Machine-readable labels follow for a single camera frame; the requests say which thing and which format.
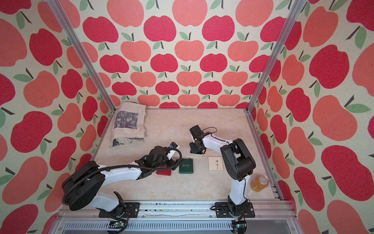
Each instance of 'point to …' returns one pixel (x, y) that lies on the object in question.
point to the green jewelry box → (186, 166)
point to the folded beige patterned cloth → (128, 124)
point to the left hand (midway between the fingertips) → (179, 158)
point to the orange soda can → (259, 183)
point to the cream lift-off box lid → (215, 163)
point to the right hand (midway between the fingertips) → (196, 150)
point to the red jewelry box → (164, 172)
